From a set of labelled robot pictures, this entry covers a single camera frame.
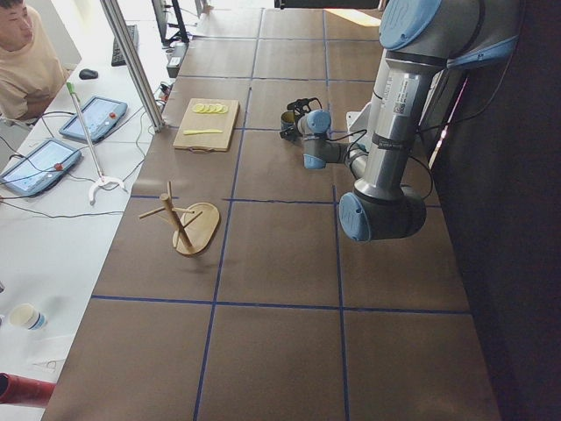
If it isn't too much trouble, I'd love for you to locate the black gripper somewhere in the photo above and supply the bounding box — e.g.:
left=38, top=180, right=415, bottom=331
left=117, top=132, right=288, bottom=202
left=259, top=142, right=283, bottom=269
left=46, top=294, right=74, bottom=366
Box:
left=280, top=115, right=302, bottom=141

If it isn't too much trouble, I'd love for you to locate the blue mug yellow inside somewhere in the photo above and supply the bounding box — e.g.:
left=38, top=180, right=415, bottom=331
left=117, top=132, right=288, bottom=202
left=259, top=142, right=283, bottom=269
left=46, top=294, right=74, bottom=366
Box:
left=280, top=111, right=296, bottom=132

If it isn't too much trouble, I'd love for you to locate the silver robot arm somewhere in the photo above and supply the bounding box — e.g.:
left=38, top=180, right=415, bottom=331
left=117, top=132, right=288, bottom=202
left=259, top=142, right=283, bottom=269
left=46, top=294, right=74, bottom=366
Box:
left=280, top=1, right=522, bottom=242

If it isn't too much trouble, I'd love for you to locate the wooden cup storage rack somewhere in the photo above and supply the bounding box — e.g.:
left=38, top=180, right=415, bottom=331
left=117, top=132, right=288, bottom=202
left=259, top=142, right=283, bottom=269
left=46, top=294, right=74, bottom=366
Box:
left=138, top=181, right=221, bottom=256

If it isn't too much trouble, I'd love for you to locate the white paper cup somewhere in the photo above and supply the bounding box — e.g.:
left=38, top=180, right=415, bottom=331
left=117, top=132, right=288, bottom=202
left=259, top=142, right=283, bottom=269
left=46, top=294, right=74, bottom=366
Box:
left=8, top=303, right=47, bottom=331

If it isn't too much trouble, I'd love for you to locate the wooden cutting board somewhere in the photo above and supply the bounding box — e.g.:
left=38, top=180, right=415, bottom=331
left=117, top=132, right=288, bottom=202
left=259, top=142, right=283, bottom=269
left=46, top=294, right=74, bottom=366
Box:
left=173, top=98, right=239, bottom=152

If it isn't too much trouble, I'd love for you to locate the yellow plastic knife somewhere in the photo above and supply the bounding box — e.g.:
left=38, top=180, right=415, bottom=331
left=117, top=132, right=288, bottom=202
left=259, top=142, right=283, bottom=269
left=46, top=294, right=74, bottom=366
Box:
left=182, top=129, right=223, bottom=136

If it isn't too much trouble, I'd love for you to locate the black keyboard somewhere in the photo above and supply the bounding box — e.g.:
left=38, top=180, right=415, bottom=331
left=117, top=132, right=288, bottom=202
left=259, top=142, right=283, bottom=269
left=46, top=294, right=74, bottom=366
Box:
left=110, top=24, right=140, bottom=68

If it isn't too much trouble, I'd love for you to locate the upper blue teach pendant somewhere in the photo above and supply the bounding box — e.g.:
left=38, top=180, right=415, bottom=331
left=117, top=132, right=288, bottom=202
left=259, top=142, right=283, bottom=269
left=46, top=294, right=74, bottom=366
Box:
left=59, top=96, right=128, bottom=143

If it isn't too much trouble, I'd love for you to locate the blue teach pendant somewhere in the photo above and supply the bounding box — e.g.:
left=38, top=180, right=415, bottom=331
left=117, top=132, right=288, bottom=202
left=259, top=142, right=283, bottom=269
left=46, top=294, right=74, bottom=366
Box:
left=59, top=96, right=128, bottom=143
left=1, top=139, right=82, bottom=196

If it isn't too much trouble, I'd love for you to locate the white grabber stick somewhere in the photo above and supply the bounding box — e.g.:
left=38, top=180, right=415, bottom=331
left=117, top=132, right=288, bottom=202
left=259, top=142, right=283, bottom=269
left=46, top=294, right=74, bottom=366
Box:
left=66, top=82, right=126, bottom=205

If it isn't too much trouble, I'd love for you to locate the black computer mouse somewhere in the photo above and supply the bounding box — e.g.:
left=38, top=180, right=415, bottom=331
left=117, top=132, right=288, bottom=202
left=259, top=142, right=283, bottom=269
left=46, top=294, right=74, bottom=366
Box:
left=79, top=68, right=98, bottom=80

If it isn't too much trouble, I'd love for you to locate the lower blue teach pendant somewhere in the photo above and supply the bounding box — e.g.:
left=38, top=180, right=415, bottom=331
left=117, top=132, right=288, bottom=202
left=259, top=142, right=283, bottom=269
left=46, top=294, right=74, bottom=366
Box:
left=1, top=139, right=82, bottom=196

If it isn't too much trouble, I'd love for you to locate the person in beige shirt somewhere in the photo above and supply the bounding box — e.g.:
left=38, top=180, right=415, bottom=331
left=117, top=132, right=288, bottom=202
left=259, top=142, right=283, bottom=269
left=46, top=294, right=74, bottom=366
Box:
left=1, top=1, right=69, bottom=121

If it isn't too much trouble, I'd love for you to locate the red cylinder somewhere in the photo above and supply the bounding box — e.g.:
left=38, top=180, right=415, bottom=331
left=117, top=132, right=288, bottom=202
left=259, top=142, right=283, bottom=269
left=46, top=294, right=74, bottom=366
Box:
left=1, top=373, right=56, bottom=408

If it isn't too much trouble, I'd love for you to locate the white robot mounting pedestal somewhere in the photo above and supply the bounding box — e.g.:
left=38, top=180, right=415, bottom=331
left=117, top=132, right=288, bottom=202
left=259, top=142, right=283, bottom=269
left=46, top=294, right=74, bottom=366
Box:
left=344, top=56, right=387, bottom=146

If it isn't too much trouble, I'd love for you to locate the aluminium frame post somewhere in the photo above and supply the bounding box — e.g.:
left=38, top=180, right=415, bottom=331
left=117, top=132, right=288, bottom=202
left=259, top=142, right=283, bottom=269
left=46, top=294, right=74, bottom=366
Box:
left=100, top=0, right=165, bottom=132

